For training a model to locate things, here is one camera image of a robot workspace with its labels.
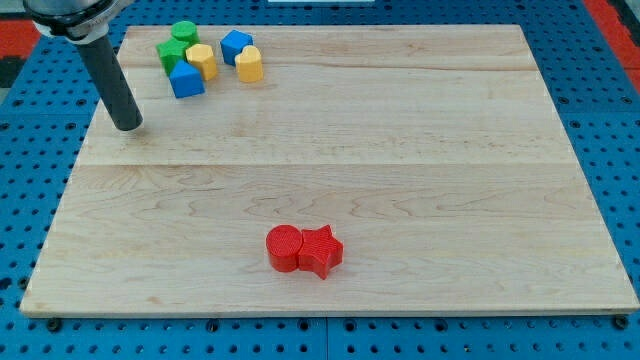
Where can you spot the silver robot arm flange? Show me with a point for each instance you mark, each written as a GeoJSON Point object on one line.
{"type": "Point", "coordinates": [76, 20]}

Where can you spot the red star block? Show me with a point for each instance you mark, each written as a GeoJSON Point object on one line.
{"type": "Point", "coordinates": [320, 252]}

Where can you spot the green star block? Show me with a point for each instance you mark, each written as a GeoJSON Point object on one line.
{"type": "Point", "coordinates": [170, 53]}

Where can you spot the red cylinder block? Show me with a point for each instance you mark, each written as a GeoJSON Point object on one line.
{"type": "Point", "coordinates": [283, 244]}

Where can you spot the light wooden board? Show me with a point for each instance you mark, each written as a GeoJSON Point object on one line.
{"type": "Point", "coordinates": [434, 152]}

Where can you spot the yellow heart block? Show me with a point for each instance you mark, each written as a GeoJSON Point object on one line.
{"type": "Point", "coordinates": [248, 63]}

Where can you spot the blue cube block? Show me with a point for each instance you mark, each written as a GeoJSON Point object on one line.
{"type": "Point", "coordinates": [232, 45]}

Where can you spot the blue triangle block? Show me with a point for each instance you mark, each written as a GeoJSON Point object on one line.
{"type": "Point", "coordinates": [186, 80]}

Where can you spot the yellow hexagon block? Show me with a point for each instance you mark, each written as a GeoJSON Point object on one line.
{"type": "Point", "coordinates": [202, 57]}

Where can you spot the green cylinder block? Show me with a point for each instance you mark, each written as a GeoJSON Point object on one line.
{"type": "Point", "coordinates": [185, 31]}

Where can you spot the black cylindrical pointer tool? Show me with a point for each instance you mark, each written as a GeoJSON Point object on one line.
{"type": "Point", "coordinates": [107, 75]}

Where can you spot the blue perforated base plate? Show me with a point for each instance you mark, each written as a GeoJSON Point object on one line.
{"type": "Point", "coordinates": [587, 61]}

